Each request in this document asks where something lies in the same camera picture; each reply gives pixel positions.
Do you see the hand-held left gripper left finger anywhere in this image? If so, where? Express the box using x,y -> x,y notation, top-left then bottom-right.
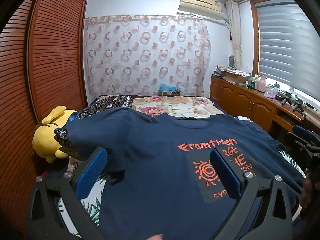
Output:
26,146 -> 110,240

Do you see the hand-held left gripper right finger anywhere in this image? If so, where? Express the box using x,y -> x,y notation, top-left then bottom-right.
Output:
209,148 -> 293,240

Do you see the navy t-shirt with orange print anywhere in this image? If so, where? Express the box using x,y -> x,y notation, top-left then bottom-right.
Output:
66,107 -> 304,240

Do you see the person's right hand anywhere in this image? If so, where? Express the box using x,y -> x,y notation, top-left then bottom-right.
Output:
300,170 -> 320,210

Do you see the palm leaf bed sheet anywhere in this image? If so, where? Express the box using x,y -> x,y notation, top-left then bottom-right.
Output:
57,149 -> 309,240

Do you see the black small device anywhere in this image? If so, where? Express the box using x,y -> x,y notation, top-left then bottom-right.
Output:
281,92 -> 293,105
292,96 -> 307,112

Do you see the black patterned cloth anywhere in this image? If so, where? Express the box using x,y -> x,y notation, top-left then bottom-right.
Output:
54,127 -> 83,160

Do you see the yellow plush toy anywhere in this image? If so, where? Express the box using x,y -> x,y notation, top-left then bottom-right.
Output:
32,106 -> 78,163

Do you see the pink bottle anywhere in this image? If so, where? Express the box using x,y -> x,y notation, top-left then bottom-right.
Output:
257,75 -> 267,92

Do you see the folded patterned blankets stack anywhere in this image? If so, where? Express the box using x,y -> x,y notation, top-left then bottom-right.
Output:
77,95 -> 133,119

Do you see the wooden sideboard cabinet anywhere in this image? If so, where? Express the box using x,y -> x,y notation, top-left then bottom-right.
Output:
209,76 -> 320,135

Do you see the floral blanket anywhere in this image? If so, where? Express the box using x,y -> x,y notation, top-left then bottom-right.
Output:
131,95 -> 218,118

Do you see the cardboard box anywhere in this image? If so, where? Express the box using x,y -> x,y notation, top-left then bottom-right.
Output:
222,69 -> 250,84

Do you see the floral cloth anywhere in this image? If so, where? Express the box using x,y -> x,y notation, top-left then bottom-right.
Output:
215,65 -> 250,77

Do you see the blue box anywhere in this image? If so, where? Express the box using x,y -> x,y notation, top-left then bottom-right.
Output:
159,82 -> 181,97

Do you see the wooden louvered wardrobe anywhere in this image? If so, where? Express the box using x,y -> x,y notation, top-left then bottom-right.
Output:
0,0 -> 90,188

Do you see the cream window drape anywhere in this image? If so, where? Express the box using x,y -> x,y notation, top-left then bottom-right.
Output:
226,0 -> 244,70

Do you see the ring patterned sheer curtain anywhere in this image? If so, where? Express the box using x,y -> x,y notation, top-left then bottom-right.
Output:
84,15 -> 212,99

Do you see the wall air conditioner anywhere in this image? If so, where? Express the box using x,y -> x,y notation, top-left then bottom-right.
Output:
177,0 -> 229,21

